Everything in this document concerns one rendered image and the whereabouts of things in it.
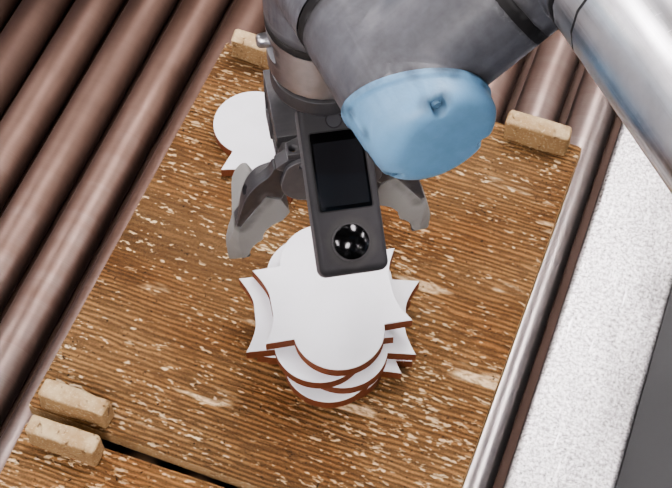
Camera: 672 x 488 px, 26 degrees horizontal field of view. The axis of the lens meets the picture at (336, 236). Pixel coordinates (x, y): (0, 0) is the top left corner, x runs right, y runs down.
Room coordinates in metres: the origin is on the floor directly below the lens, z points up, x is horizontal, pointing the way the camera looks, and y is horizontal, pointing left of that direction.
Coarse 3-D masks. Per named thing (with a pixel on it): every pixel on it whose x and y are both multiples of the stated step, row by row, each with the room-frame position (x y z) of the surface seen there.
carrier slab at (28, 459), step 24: (24, 432) 0.50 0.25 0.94; (24, 456) 0.48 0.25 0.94; (48, 456) 0.48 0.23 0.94; (120, 456) 0.48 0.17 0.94; (0, 480) 0.46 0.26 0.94; (24, 480) 0.46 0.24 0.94; (48, 480) 0.46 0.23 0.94; (72, 480) 0.46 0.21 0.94; (96, 480) 0.46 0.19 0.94; (120, 480) 0.46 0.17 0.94; (144, 480) 0.46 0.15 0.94; (168, 480) 0.46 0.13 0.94; (192, 480) 0.46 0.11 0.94
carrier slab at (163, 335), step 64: (192, 128) 0.80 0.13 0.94; (192, 192) 0.73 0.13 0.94; (448, 192) 0.73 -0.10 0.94; (512, 192) 0.73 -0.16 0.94; (128, 256) 0.67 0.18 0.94; (192, 256) 0.67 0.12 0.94; (256, 256) 0.67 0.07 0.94; (448, 256) 0.67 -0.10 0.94; (512, 256) 0.67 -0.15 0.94; (128, 320) 0.60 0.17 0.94; (192, 320) 0.60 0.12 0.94; (448, 320) 0.60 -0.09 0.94; (512, 320) 0.60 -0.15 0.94; (128, 384) 0.54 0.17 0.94; (192, 384) 0.54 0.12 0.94; (256, 384) 0.54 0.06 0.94; (384, 384) 0.54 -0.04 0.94; (448, 384) 0.54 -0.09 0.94; (192, 448) 0.49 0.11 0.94; (256, 448) 0.49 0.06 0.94; (320, 448) 0.49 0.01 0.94; (384, 448) 0.49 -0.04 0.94; (448, 448) 0.49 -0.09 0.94
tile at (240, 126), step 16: (240, 96) 0.83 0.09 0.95; (256, 96) 0.83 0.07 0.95; (224, 112) 0.81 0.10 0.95; (240, 112) 0.81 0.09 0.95; (256, 112) 0.81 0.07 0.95; (224, 128) 0.80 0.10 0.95; (240, 128) 0.80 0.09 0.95; (256, 128) 0.80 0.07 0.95; (224, 144) 0.78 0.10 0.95; (240, 144) 0.78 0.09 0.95; (256, 144) 0.78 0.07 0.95; (272, 144) 0.78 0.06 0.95; (240, 160) 0.76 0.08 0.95; (256, 160) 0.76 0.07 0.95
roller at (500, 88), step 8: (520, 64) 0.90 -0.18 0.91; (504, 72) 0.88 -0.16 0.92; (512, 72) 0.89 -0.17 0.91; (496, 80) 0.87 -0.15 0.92; (504, 80) 0.88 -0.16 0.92; (512, 80) 0.88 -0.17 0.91; (496, 88) 0.87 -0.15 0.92; (504, 88) 0.87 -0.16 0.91; (512, 88) 0.88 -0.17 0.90; (496, 96) 0.86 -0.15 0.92; (504, 96) 0.86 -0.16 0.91; (496, 104) 0.85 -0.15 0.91; (504, 104) 0.85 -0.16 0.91; (496, 112) 0.84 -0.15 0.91; (504, 112) 0.85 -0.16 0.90; (496, 120) 0.83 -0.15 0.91
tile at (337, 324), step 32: (288, 256) 0.63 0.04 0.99; (288, 288) 0.60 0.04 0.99; (320, 288) 0.60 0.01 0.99; (352, 288) 0.60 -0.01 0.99; (384, 288) 0.60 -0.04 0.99; (288, 320) 0.57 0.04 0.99; (320, 320) 0.57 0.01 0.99; (352, 320) 0.57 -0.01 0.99; (384, 320) 0.57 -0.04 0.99; (320, 352) 0.54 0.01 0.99; (352, 352) 0.54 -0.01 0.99
